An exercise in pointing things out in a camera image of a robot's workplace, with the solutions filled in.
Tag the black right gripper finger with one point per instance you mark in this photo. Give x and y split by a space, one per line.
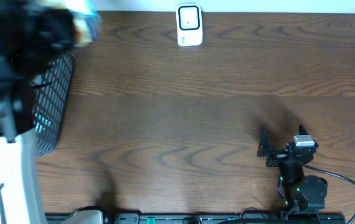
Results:
264 147
302 130

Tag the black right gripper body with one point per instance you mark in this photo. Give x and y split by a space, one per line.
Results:
277 157

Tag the yellow blue snack bag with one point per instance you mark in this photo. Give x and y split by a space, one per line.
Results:
86 20

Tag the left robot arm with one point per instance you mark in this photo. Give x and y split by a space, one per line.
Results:
33 35

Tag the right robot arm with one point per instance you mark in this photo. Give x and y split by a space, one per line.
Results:
304 193

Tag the white barcode scanner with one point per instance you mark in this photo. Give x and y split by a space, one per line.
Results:
189 25

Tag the grey plastic mesh basket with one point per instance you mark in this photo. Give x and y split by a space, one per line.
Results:
51 96

